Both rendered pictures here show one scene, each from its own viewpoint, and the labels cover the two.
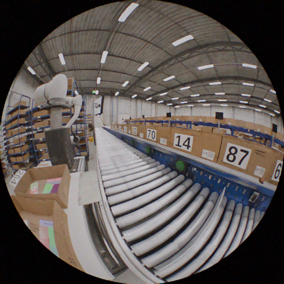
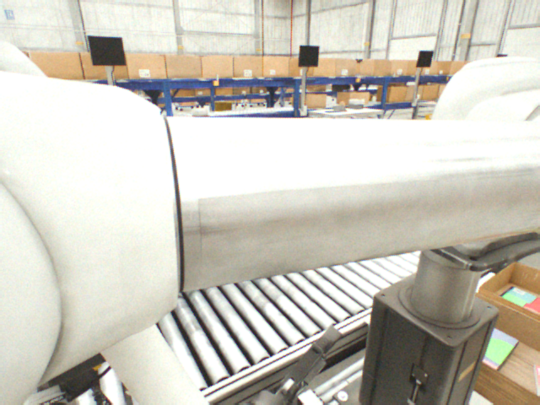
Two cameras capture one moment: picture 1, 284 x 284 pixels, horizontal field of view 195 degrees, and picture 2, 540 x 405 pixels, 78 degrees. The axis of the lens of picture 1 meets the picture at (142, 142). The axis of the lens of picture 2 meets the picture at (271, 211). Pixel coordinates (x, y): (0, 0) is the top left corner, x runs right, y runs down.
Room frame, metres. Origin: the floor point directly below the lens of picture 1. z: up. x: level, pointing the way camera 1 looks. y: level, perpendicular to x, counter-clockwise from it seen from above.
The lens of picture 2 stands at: (0.78, 1.21, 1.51)
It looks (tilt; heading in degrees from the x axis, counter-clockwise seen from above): 23 degrees down; 270
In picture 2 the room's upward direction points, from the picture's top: straight up
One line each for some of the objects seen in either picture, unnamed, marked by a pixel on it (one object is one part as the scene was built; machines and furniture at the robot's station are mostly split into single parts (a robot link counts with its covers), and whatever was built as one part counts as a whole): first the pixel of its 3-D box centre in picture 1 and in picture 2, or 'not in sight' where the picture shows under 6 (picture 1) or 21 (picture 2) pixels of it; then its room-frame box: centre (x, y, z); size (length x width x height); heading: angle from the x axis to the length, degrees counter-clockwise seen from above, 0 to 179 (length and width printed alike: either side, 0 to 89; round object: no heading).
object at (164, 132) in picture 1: (164, 134); not in sight; (0.90, -0.26, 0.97); 0.39 x 0.29 x 0.17; 32
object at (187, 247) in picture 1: (205, 224); not in sight; (0.07, -0.24, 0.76); 0.46 x 0.01 x 0.09; 122
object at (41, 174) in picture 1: (40, 185); (516, 359); (0.12, 0.56, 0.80); 0.38 x 0.28 x 0.10; 126
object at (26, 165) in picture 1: (16, 141); not in sight; (0.30, 3.00, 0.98); 0.98 x 0.49 x 1.96; 119
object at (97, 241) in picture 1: (93, 228); not in sight; (0.16, 0.34, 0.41); 0.45 x 0.06 x 0.08; 34
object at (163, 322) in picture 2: (114, 148); (173, 336); (1.09, 0.39, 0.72); 0.52 x 0.05 x 0.05; 122
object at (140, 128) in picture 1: (145, 131); not in sight; (1.24, -0.05, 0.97); 0.39 x 0.29 x 0.17; 32
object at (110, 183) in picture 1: (138, 175); (340, 271); (0.48, 0.02, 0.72); 0.52 x 0.05 x 0.05; 122
